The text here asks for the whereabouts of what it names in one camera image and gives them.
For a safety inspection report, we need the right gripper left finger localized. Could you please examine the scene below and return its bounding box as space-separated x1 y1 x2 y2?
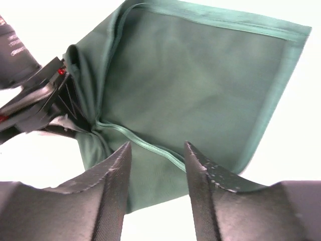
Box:
1 142 132 240

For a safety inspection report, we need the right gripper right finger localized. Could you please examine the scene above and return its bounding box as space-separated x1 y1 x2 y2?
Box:
184 142 320 240

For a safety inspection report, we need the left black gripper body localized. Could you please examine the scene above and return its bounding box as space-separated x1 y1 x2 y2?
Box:
1 57 85 144

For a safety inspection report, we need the dark green cloth napkin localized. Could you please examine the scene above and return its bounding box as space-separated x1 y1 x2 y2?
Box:
64 1 311 213

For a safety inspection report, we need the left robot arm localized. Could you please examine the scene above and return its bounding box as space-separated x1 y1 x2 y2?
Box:
1 19 90 144

